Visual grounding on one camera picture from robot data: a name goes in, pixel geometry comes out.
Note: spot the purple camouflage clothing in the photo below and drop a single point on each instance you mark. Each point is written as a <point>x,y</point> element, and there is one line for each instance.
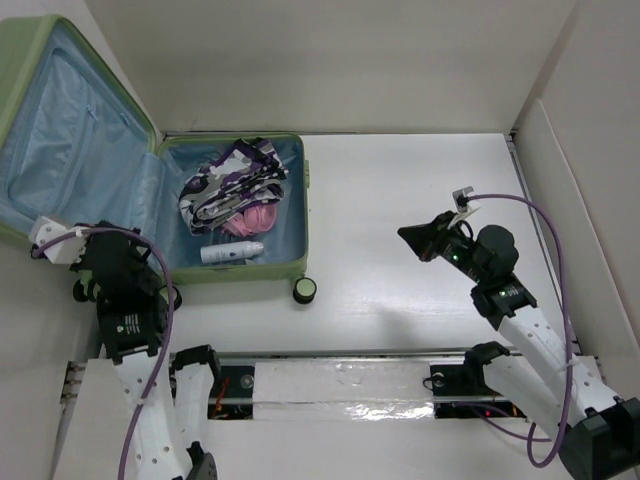
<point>250,173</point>

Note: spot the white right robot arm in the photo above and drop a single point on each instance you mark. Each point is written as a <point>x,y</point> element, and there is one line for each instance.
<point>595,430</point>

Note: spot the pink headphones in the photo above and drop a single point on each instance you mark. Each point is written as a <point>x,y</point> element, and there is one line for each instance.
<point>255,219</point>

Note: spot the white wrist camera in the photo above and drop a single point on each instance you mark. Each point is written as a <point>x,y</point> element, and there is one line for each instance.
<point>464,205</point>
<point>56,240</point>

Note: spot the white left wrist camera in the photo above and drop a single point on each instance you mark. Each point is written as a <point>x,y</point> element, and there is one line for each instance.
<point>56,240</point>

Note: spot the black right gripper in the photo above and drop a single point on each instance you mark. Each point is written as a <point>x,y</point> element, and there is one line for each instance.
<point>425,239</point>

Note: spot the white spray bottle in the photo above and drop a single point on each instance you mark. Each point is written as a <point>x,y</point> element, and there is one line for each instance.
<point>227,252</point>

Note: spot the green hard-shell suitcase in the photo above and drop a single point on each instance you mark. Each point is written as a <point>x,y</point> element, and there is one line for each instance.
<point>75,144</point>

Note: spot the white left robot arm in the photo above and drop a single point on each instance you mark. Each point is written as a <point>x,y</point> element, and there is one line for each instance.
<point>167,395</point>

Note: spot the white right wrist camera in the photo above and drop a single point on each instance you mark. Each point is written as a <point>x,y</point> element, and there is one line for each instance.
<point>464,205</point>

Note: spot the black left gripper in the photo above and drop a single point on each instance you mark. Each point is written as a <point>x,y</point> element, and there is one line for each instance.
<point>85,258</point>

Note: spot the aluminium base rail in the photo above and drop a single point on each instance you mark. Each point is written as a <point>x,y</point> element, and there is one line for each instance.
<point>337,389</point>

